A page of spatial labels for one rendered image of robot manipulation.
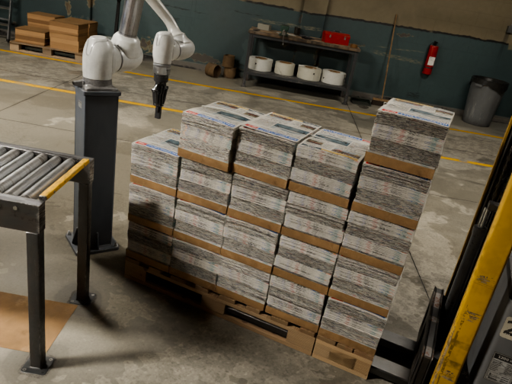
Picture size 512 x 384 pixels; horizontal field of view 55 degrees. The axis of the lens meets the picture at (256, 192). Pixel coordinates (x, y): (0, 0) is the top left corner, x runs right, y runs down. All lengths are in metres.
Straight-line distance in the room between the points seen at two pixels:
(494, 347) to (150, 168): 1.76
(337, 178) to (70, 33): 6.92
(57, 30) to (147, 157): 6.27
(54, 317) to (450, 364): 1.86
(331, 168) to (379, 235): 0.36
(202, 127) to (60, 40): 6.51
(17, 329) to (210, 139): 1.29
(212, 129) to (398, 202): 0.90
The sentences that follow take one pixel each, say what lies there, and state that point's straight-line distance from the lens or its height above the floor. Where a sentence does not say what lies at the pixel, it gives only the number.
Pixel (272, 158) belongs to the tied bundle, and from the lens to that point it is 2.27.
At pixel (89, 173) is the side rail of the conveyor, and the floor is 0.74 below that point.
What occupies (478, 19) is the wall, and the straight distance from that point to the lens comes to 9.49.
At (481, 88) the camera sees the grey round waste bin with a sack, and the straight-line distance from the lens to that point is 9.02.
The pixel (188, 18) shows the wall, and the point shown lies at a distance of 9.16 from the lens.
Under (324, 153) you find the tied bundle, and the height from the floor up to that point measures 1.05.
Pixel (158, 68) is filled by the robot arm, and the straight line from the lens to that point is 2.64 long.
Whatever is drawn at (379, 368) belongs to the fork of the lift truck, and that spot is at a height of 0.07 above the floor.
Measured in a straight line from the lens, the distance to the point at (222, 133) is 2.32.
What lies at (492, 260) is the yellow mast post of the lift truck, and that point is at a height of 0.90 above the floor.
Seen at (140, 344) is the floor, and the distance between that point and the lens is 2.57.
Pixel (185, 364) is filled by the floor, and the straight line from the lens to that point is 2.49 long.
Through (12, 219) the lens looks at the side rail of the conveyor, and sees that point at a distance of 2.09.
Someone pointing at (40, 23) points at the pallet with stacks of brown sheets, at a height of 0.43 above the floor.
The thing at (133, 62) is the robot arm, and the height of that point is 1.14.
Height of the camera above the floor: 1.70
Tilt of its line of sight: 23 degrees down
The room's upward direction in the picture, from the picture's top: 10 degrees clockwise
